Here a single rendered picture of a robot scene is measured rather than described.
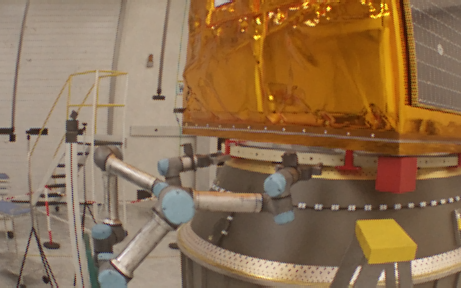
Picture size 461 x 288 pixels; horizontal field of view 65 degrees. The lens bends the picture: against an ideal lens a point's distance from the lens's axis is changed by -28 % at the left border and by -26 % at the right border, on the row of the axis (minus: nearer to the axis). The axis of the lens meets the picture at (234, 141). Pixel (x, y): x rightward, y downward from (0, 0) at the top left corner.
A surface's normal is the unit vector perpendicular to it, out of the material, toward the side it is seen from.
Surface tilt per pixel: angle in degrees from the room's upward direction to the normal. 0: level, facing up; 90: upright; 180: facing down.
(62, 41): 90
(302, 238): 62
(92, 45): 90
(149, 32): 90
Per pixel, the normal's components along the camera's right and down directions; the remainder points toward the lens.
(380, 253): -0.14, 0.04
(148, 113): 0.52, 0.05
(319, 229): -0.37, -0.45
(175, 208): 0.35, -0.05
